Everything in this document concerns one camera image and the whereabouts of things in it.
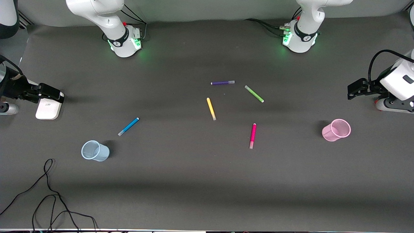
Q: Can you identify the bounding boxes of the pink marker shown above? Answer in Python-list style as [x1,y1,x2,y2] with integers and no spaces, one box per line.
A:
[249,123,257,149]

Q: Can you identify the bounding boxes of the translucent pink plastic cup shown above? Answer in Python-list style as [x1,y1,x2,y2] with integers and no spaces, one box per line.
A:
[322,119,351,142]

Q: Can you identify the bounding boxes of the dark grey table mat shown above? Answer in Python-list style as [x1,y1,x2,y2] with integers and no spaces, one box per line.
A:
[0,13,414,232]

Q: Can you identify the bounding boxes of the thin black loose cable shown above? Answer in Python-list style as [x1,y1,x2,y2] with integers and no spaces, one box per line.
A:
[0,158,98,233]

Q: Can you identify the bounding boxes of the white desk stand device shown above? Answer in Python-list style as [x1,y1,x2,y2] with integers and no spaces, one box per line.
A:
[24,79,64,120]

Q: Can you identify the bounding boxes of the black arm base cables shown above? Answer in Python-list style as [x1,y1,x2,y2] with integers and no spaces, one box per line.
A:
[120,3,148,42]
[244,7,304,38]

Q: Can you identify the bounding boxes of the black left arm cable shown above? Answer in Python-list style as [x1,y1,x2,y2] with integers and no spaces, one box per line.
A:
[368,49,414,82]

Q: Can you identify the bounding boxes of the green marker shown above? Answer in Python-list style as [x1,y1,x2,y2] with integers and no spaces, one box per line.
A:
[244,85,265,103]

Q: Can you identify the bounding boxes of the translucent blue plastic cup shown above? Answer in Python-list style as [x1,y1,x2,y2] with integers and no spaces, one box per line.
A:
[81,140,110,162]

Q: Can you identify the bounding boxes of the yellow marker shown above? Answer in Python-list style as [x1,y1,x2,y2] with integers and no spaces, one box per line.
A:
[206,97,217,121]

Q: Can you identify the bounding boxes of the black right arm base cables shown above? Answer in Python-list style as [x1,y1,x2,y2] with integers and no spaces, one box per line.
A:
[120,3,148,42]

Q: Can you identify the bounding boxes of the black left arm base cables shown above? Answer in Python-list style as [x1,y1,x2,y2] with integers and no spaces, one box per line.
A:
[244,7,304,38]

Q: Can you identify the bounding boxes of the blue marker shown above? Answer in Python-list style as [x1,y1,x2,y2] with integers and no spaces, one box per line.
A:
[118,117,140,136]

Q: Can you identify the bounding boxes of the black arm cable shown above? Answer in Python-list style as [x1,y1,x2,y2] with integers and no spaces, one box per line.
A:
[0,54,24,78]
[368,49,414,82]

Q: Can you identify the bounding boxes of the ribbed aluminium rail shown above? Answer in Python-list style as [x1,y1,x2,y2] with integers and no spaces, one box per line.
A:
[17,9,35,30]

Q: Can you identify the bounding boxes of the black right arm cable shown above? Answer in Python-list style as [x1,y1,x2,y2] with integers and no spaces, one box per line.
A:
[0,54,24,78]

